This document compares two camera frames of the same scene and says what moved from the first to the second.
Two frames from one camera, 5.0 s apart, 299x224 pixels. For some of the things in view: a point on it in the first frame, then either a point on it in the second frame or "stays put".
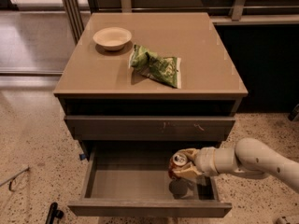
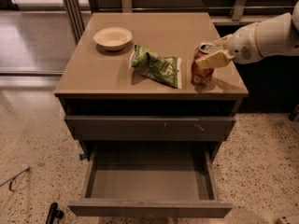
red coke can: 177,160 -> 202,77
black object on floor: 53,213 stays put
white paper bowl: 112,38 stays put
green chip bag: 167,69 stays put
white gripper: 205,161 -> 243,45
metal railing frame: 77,14 stays put
